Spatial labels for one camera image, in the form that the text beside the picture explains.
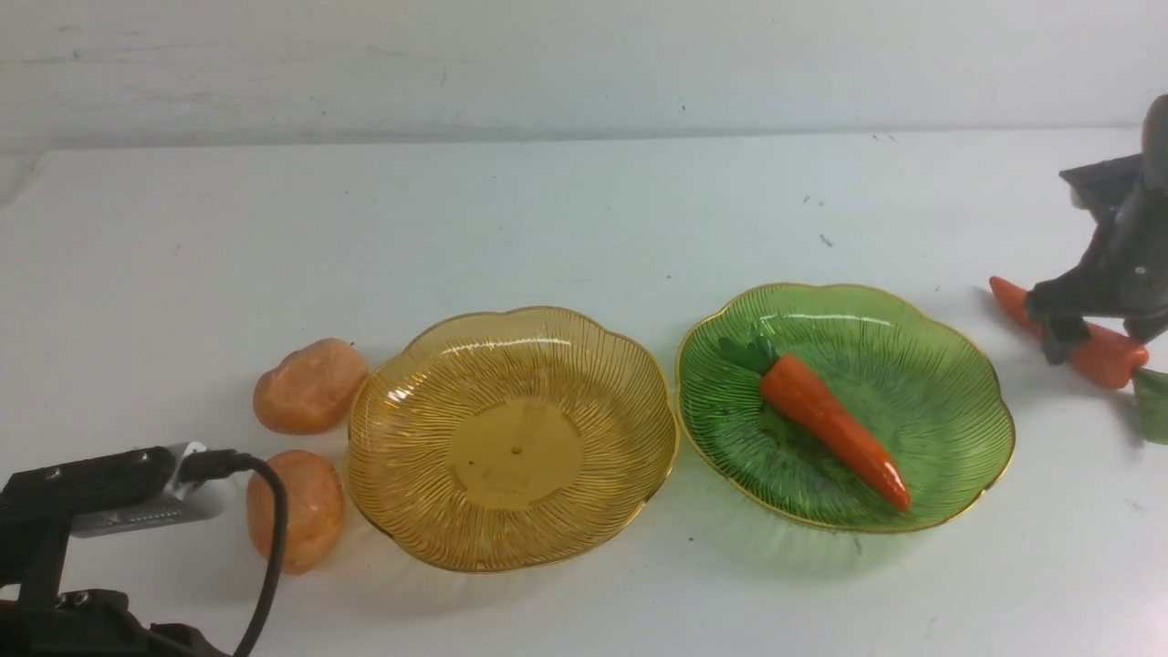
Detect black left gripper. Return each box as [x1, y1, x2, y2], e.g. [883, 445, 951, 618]
[1, 447, 223, 656]

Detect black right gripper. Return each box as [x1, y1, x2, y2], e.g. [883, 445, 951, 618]
[1026, 95, 1168, 366]

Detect orange toy carrot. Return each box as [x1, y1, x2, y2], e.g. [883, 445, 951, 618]
[988, 276, 1167, 445]
[716, 336, 913, 512]

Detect orange toy potato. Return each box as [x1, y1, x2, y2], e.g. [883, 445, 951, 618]
[252, 338, 369, 435]
[246, 450, 345, 575]

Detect green ribbed plastic plate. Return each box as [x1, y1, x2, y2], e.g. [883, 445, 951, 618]
[675, 282, 1017, 534]

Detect yellow ribbed plastic plate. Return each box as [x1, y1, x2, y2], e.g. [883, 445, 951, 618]
[345, 305, 681, 573]

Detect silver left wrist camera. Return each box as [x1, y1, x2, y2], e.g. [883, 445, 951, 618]
[71, 442, 237, 539]

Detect black camera cable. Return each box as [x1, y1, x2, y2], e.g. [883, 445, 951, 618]
[178, 449, 288, 657]

